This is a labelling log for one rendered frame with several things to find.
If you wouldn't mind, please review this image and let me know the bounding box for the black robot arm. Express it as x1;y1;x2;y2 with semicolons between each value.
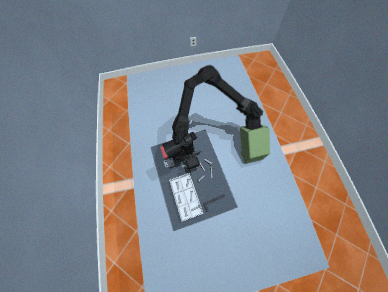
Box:
162;65;263;161

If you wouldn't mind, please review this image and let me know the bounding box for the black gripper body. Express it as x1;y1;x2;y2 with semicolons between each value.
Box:
182;145;200;169

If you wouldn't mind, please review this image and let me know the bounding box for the red block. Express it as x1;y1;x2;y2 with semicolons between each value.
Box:
161;146;168;159

